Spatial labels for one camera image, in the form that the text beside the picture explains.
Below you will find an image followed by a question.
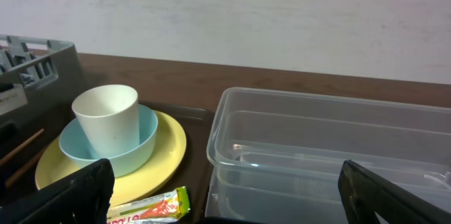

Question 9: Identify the brown serving tray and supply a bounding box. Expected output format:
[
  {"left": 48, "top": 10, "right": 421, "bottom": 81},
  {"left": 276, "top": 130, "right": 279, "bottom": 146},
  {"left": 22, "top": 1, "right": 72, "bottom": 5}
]
[{"left": 1, "top": 101, "right": 214, "bottom": 223}]

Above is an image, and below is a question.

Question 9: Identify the grey plastic dish rack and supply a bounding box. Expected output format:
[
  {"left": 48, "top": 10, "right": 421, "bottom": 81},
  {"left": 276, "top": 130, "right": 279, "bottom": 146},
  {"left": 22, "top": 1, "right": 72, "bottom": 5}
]
[{"left": 1, "top": 35, "right": 87, "bottom": 139}]

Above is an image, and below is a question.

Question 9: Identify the wooden chopstick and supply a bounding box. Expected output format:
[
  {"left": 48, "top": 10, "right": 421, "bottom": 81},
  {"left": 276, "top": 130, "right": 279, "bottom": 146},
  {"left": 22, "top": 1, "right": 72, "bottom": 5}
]
[
  {"left": 5, "top": 149, "right": 44, "bottom": 189},
  {"left": 0, "top": 128, "right": 44, "bottom": 166}
]

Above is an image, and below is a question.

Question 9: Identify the yellow plastic plate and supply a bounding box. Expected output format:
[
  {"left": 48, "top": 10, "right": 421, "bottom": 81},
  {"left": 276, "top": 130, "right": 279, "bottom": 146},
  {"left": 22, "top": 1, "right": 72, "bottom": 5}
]
[{"left": 35, "top": 111, "right": 187, "bottom": 206}]

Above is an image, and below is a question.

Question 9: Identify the white plastic cup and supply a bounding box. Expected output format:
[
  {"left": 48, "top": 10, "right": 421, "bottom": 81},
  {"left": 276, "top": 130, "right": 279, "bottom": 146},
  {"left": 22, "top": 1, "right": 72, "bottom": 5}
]
[{"left": 72, "top": 85, "right": 140, "bottom": 158}]

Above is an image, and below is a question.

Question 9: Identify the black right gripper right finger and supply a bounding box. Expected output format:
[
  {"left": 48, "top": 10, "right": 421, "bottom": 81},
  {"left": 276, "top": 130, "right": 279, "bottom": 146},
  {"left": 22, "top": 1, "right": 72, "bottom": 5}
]
[{"left": 338, "top": 160, "right": 450, "bottom": 224}]

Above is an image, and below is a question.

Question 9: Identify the clear plastic bin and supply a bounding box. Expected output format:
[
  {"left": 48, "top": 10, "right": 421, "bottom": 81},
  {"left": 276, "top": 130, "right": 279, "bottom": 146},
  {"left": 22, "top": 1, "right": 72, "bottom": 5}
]
[{"left": 205, "top": 87, "right": 450, "bottom": 223}]

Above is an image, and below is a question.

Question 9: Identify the yellow orange snack wrapper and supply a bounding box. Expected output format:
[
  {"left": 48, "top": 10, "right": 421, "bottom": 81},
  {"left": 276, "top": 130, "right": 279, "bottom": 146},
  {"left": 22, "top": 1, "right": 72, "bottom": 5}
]
[{"left": 106, "top": 186, "right": 190, "bottom": 224}]

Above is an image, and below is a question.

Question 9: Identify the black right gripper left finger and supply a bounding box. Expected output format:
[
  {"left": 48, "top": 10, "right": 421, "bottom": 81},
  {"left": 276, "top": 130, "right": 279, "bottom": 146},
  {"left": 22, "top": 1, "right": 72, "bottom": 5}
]
[{"left": 1, "top": 158, "right": 115, "bottom": 224}]

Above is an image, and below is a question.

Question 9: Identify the light blue plastic bowl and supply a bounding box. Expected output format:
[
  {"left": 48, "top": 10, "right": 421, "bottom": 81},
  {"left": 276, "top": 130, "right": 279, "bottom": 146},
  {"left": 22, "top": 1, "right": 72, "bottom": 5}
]
[{"left": 58, "top": 104, "right": 159, "bottom": 178}]

